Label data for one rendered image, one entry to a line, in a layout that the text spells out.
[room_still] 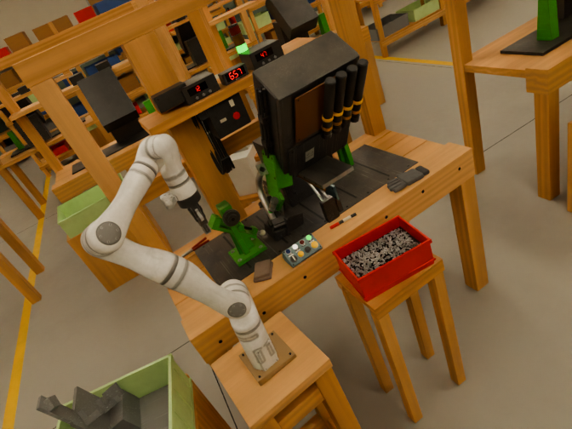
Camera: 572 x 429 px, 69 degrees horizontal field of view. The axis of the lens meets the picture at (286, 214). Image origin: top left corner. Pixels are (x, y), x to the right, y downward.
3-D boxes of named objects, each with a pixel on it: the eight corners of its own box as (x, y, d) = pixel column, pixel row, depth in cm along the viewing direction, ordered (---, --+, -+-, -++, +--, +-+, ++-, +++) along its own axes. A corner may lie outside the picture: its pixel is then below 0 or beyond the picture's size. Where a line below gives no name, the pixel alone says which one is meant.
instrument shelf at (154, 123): (325, 45, 195) (323, 37, 193) (153, 138, 173) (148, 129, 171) (300, 45, 215) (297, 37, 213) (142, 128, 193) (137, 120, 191)
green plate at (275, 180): (295, 196, 185) (290, 150, 176) (279, 202, 182) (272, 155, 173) (284, 188, 195) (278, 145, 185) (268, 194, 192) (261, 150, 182)
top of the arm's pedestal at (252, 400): (333, 366, 137) (329, 358, 135) (254, 434, 127) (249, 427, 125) (283, 317, 163) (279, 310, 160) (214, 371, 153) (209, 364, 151)
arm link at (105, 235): (134, 155, 112) (124, 166, 118) (81, 239, 99) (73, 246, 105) (164, 174, 116) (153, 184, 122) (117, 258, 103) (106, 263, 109)
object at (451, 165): (476, 174, 201) (472, 147, 194) (207, 364, 165) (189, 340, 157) (453, 167, 213) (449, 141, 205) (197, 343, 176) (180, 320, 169)
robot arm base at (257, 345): (282, 356, 140) (265, 321, 132) (260, 374, 136) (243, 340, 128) (266, 342, 147) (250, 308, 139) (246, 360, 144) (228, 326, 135)
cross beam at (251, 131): (351, 86, 233) (346, 70, 228) (140, 207, 202) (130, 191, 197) (346, 85, 237) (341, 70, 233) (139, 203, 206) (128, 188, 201)
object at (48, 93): (386, 128, 244) (340, -57, 194) (158, 271, 208) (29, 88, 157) (376, 126, 251) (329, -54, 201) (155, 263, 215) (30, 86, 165)
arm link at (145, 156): (144, 132, 125) (121, 167, 118) (164, 128, 120) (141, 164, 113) (159, 148, 129) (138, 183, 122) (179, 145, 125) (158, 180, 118)
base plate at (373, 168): (419, 165, 201) (418, 161, 200) (224, 295, 175) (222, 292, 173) (365, 146, 236) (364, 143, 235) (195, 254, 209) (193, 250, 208)
